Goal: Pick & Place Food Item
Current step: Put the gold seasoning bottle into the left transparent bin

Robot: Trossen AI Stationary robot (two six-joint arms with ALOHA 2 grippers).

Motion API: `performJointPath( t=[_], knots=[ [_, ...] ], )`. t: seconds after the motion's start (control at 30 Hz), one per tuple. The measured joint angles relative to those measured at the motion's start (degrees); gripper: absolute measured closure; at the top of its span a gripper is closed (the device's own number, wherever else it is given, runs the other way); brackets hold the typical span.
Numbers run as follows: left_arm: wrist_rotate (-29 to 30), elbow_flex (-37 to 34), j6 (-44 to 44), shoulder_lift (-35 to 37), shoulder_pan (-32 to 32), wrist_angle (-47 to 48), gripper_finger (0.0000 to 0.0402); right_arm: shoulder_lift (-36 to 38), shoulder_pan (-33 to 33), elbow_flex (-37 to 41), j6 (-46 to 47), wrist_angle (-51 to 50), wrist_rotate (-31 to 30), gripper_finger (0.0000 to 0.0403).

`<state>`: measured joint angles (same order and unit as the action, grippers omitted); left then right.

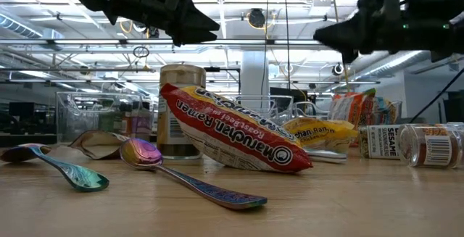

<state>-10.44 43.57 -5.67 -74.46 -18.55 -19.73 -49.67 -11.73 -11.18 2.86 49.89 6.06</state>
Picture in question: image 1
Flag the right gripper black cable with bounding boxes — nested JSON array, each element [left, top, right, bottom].
[[408, 66, 464, 124]]

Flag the black round ceiling device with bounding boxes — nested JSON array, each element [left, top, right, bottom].
[[247, 7, 268, 30], [331, 62, 346, 77]]

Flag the wide clear plastic bin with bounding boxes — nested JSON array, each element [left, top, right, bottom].
[[292, 99, 404, 128]]

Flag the sesame seasoning jar white label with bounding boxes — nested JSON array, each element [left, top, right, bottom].
[[358, 123, 410, 160]]

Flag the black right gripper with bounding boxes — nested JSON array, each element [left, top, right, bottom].
[[313, 0, 410, 65]]

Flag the small glass spice jar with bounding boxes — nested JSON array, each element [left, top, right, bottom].
[[397, 122, 464, 169]]

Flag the brown food packet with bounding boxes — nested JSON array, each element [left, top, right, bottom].
[[68, 130, 128, 161]]

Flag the tan lid jar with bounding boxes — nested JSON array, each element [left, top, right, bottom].
[[156, 64, 207, 160]]

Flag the blue white snack bag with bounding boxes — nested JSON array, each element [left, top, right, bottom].
[[373, 96, 402, 126]]

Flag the green lid spice jar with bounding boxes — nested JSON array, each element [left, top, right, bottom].
[[98, 99, 123, 136]]

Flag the red roast beef ramen packet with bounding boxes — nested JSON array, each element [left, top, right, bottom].
[[159, 83, 314, 174]]

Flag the white green ramen packet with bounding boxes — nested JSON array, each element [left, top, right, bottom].
[[327, 87, 378, 131]]

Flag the iridescent spoon blue handle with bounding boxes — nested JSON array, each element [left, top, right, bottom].
[[119, 137, 268, 211]]

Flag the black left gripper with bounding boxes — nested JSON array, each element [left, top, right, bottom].
[[107, 0, 221, 48]]

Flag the iridescent spoon green handle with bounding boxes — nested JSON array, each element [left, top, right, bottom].
[[0, 143, 110, 193]]

